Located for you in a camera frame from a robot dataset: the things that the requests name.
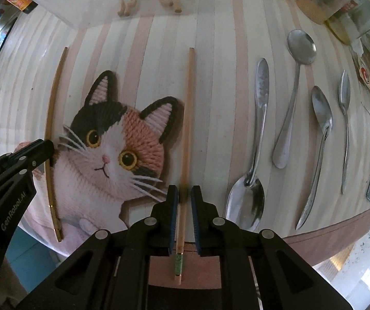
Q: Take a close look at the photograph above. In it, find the packet with red logo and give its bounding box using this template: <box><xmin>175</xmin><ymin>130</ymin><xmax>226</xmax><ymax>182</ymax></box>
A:
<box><xmin>356</xmin><ymin>56</ymin><xmax>370</xmax><ymax>99</ymax></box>

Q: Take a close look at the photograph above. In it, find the medium steel spoon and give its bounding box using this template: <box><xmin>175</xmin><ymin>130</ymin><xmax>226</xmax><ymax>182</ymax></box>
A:
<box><xmin>295</xmin><ymin>86</ymin><xmax>334</xmax><ymax>231</ymax></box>

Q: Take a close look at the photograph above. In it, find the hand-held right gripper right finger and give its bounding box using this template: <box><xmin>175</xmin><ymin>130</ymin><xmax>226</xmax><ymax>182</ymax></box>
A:
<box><xmin>191</xmin><ymin>185</ymin><xmax>354</xmax><ymax>310</ymax></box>

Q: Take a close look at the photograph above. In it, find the wooden chopstick with green band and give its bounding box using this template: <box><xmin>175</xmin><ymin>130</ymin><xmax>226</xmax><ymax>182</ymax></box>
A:
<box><xmin>173</xmin><ymin>47</ymin><xmax>195</xmax><ymax>286</ymax></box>

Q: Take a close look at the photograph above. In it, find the clear glass cup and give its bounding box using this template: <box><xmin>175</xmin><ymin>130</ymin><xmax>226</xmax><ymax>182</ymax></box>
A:
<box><xmin>296</xmin><ymin>0</ymin><xmax>357</xmax><ymax>25</ymax></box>

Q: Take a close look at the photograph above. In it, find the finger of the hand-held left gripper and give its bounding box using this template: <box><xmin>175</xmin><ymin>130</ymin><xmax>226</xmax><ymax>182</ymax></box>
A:
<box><xmin>0</xmin><ymin>138</ymin><xmax>56</xmax><ymax>177</ymax></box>

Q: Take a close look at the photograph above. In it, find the small slim steel spoon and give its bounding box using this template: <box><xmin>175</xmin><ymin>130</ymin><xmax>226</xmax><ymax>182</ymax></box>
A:
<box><xmin>338</xmin><ymin>70</ymin><xmax>351</xmax><ymax>195</ymax></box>

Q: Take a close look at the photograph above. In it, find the striped cat print placemat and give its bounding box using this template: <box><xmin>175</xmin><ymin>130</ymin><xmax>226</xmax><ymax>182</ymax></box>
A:
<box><xmin>0</xmin><ymin>0</ymin><xmax>370</xmax><ymax>294</ymax></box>

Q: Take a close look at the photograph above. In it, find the large steel spoon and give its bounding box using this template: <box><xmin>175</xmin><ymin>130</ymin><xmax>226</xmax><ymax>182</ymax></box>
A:
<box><xmin>225</xmin><ymin>58</ymin><xmax>270</xmax><ymax>232</ymax></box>

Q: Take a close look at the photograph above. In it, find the clear plastic container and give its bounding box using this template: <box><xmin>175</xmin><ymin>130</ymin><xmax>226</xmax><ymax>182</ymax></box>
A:
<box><xmin>19</xmin><ymin>0</ymin><xmax>211</xmax><ymax>30</ymax></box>

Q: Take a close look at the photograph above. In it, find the round-bowl steel spoon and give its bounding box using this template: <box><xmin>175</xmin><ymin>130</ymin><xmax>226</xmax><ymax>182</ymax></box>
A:
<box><xmin>272</xmin><ymin>29</ymin><xmax>317</xmax><ymax>169</ymax></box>

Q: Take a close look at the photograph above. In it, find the wooden chopstick with gold tip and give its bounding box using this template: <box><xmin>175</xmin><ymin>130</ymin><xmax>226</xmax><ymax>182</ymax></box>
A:
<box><xmin>44</xmin><ymin>47</ymin><xmax>69</xmax><ymax>243</ymax></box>

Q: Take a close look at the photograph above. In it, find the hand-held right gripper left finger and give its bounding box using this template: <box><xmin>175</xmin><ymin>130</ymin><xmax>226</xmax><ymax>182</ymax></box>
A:
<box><xmin>14</xmin><ymin>185</ymin><xmax>179</xmax><ymax>310</ymax></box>

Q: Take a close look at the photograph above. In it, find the glass jar with yellow liquid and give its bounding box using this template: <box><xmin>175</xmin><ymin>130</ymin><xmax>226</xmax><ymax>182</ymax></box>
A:
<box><xmin>325</xmin><ymin>0</ymin><xmax>370</xmax><ymax>46</ymax></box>

